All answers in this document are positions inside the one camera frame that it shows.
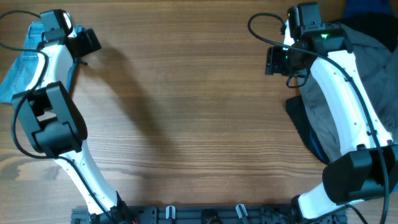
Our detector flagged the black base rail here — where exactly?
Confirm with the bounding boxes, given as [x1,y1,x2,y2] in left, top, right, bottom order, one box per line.
[70,204,348,224]

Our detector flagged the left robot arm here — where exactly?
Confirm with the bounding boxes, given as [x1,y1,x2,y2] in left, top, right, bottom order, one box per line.
[11,29,137,223]

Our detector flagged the light blue denim jeans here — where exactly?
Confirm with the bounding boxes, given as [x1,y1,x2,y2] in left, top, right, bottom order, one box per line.
[1,21,81,104]

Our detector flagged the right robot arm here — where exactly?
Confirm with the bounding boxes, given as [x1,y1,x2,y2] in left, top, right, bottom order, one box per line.
[266,27,397,223]

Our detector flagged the grey button shirt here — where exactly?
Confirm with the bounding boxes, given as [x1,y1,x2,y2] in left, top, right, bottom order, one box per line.
[298,22,398,162]

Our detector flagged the dark blue garment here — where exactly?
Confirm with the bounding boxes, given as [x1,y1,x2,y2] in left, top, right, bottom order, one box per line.
[309,0,398,194]

